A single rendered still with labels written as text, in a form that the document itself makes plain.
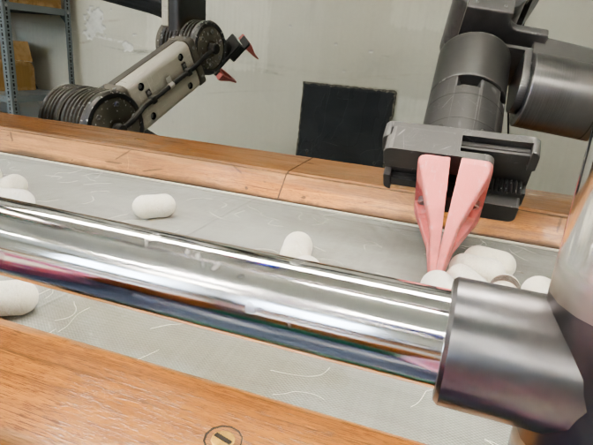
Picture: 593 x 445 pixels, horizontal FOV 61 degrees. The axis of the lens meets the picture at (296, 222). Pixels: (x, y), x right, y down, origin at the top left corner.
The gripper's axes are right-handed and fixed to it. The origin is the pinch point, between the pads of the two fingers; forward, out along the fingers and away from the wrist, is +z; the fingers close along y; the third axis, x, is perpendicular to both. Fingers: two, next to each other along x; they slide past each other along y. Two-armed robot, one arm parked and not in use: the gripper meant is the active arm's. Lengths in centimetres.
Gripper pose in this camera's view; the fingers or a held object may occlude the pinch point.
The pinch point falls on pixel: (436, 268)
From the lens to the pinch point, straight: 33.7
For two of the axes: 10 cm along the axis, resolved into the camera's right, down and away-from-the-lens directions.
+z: -2.9, 8.4, -4.6
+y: 9.5, 1.7, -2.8
